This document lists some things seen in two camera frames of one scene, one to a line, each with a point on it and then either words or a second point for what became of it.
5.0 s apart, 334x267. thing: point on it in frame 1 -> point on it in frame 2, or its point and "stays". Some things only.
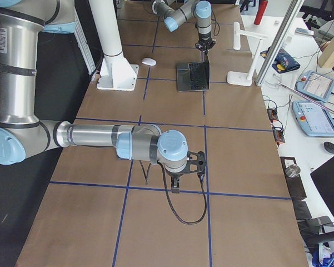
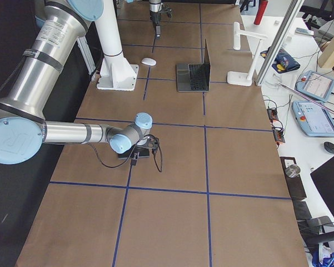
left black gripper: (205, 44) -> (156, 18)
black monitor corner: (330, 179) stays
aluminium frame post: (283, 34) stays
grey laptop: (193, 76) stays
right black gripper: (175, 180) -> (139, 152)
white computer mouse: (149, 61) stays
